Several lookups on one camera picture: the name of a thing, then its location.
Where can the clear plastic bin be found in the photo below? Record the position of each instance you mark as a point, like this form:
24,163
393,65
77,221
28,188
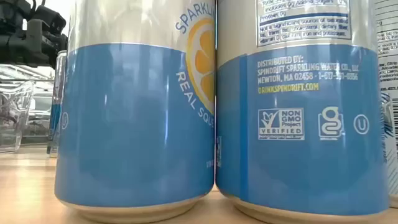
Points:
15,118

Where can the slim blue Red Bull can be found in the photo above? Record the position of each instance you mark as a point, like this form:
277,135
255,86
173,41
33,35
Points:
57,93

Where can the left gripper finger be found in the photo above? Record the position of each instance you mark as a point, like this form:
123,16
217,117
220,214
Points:
46,48
49,21

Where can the tall white black-lidded can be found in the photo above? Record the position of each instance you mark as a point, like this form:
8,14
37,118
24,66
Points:
390,62

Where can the blue white Spindrift can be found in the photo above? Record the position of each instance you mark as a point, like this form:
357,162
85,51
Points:
298,149
124,124

